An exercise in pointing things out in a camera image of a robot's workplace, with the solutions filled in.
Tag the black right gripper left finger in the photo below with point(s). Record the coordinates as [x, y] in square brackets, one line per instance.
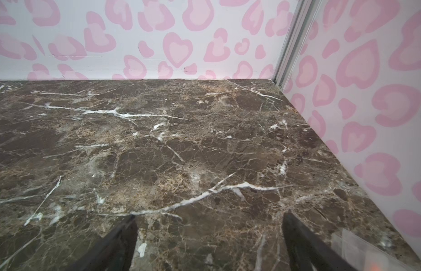
[112, 253]

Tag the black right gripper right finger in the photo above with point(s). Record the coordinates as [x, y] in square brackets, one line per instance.
[306, 251]

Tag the clear marker pack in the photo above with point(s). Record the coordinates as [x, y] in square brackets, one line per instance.
[362, 255]

